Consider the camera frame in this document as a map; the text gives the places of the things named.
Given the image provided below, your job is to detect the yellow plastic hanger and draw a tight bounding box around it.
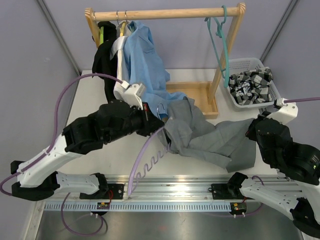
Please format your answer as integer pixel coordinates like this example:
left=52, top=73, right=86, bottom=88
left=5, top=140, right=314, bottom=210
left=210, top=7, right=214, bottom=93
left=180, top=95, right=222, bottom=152
left=115, top=10, right=128, bottom=37

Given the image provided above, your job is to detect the white slotted cable duct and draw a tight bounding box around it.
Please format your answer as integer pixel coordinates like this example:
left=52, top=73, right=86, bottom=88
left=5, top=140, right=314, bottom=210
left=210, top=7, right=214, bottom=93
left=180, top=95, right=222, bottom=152
left=44, top=201, right=231, bottom=212

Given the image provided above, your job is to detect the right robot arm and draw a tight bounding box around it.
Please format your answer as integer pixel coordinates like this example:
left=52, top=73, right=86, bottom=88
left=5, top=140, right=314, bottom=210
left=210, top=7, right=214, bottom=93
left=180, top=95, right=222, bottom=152
left=226, top=111, right=320, bottom=238

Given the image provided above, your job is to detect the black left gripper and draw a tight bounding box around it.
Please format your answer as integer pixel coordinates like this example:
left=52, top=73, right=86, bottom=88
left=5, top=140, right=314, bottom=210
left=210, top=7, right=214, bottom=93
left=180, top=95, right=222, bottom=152
left=104, top=101, right=165, bottom=144

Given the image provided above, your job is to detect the blue shirt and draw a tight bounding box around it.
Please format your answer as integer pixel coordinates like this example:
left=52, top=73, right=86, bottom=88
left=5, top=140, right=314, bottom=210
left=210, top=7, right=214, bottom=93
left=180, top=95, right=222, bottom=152
left=123, top=20, right=186, bottom=116

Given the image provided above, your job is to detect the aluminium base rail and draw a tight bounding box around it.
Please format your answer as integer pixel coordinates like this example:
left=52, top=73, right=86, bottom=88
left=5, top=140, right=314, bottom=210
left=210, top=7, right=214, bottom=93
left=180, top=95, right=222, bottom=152
left=33, top=174, right=306, bottom=202

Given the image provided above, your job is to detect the black white checked shirt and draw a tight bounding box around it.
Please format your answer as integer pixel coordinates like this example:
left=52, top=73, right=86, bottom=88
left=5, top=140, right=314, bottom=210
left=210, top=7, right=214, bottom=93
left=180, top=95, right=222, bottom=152
left=229, top=67, right=274, bottom=106

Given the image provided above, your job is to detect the grey shirt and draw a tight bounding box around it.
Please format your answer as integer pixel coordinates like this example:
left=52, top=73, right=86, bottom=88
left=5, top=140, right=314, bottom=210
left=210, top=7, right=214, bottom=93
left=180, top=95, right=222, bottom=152
left=159, top=97, right=256, bottom=173

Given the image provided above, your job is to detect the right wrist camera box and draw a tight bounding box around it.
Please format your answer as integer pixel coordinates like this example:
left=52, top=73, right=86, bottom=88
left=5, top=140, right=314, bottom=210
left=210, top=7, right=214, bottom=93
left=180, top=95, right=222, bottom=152
left=269, top=98, right=298, bottom=125

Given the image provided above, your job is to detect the wooden clothes rack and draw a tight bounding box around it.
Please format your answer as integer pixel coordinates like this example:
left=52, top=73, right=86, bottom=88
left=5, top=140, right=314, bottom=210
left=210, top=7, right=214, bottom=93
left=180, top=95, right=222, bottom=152
left=84, top=2, right=246, bottom=120

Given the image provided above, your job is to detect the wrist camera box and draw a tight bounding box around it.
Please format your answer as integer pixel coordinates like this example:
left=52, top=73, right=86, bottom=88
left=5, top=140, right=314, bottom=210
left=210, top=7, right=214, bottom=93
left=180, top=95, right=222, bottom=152
left=269, top=98, right=298, bottom=125
left=121, top=81, right=146, bottom=110

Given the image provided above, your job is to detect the green plastic hanger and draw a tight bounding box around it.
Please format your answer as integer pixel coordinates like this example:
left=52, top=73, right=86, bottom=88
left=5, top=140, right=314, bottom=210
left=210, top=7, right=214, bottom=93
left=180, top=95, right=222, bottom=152
left=92, top=12, right=104, bottom=48

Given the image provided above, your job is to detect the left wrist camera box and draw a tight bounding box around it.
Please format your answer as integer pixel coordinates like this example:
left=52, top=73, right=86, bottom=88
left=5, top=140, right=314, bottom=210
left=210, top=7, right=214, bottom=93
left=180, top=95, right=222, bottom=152
left=121, top=81, right=146, bottom=110

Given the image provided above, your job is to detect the teal plastic hanger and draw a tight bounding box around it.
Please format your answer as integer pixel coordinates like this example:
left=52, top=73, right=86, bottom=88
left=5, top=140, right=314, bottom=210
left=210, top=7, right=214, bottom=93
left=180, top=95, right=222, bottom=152
left=204, top=5, right=230, bottom=88

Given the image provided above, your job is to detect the white plastic basket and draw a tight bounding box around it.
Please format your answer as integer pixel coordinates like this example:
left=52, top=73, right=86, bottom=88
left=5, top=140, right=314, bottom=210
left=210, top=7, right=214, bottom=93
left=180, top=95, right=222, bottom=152
left=225, top=57, right=281, bottom=111

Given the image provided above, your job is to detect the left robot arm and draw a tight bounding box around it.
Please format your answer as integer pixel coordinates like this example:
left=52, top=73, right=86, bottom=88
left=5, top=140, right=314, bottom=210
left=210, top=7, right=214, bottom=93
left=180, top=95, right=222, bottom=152
left=10, top=100, right=165, bottom=202

